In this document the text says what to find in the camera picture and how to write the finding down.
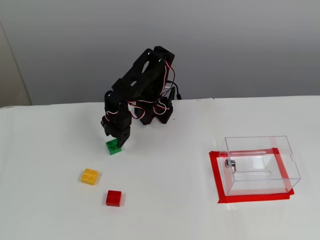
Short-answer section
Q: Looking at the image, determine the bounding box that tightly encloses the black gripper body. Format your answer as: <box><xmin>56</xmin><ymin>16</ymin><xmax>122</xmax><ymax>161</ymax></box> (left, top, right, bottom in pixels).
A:
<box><xmin>108</xmin><ymin>101</ymin><xmax>133</xmax><ymax>141</ymax></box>

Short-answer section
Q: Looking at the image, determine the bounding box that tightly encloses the red tape frame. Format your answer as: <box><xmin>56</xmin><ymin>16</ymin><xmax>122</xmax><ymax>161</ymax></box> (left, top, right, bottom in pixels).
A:
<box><xmin>208</xmin><ymin>147</ymin><xmax>295</xmax><ymax>205</ymax></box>

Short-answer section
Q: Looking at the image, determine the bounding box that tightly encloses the black power cable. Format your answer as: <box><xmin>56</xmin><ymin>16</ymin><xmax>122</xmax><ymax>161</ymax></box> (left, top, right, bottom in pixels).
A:
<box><xmin>168</xmin><ymin>79</ymin><xmax>183</xmax><ymax>101</ymax></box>

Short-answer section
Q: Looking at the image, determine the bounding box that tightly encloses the green lego brick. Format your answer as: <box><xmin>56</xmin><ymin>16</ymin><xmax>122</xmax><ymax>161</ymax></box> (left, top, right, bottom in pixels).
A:
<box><xmin>105</xmin><ymin>139</ymin><xmax>123</xmax><ymax>156</ymax></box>

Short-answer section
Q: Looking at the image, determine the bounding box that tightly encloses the red lego brick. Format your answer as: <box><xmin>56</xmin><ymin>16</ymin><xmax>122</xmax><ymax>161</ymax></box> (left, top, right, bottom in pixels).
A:
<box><xmin>105</xmin><ymin>190</ymin><xmax>123</xmax><ymax>207</ymax></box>

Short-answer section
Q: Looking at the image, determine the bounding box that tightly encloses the red white forearm servo cable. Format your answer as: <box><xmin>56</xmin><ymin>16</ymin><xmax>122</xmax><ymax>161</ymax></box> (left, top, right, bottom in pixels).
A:
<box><xmin>124</xmin><ymin>58</ymin><xmax>176</xmax><ymax>121</ymax></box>

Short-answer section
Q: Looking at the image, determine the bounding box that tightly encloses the silver cam lock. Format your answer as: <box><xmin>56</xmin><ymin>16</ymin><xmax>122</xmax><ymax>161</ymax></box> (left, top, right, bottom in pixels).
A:
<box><xmin>224</xmin><ymin>158</ymin><xmax>238</xmax><ymax>174</ymax></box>

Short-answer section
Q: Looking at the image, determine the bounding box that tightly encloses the transparent acrylic box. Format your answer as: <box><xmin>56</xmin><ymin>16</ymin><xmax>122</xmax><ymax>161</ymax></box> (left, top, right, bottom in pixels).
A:
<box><xmin>218</xmin><ymin>135</ymin><xmax>302</xmax><ymax>197</ymax></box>

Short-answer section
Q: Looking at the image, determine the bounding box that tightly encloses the red white gripper servo cable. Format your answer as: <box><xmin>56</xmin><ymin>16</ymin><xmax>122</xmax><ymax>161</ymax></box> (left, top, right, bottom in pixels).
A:
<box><xmin>103</xmin><ymin>109</ymin><xmax>121</xmax><ymax>126</ymax></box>

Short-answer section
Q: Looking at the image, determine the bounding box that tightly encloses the yellow lego brick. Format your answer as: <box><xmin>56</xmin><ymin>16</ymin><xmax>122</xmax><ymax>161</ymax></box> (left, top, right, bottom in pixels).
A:
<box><xmin>80</xmin><ymin>167</ymin><xmax>100</xmax><ymax>186</ymax></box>

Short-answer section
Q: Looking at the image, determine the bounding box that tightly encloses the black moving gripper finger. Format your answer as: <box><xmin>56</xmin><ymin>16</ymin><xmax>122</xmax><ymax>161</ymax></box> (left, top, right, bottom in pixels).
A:
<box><xmin>100</xmin><ymin>115</ymin><xmax>111</xmax><ymax>137</ymax></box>

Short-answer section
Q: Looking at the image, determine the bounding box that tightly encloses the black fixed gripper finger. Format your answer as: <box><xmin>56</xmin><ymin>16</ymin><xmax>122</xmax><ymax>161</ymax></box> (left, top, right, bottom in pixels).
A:
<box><xmin>115</xmin><ymin>135</ymin><xmax>130</xmax><ymax>150</ymax></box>

